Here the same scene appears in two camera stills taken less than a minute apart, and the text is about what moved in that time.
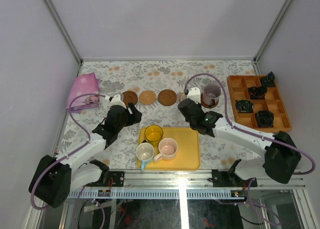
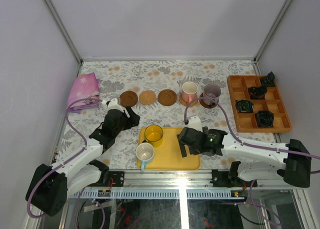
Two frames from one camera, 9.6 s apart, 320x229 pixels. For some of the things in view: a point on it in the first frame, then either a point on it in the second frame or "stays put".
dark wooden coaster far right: x=206 y=105 stays put
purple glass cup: x=211 y=94 stays put
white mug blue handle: x=144 y=152 stays put
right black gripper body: x=192 y=124 -> x=205 y=130
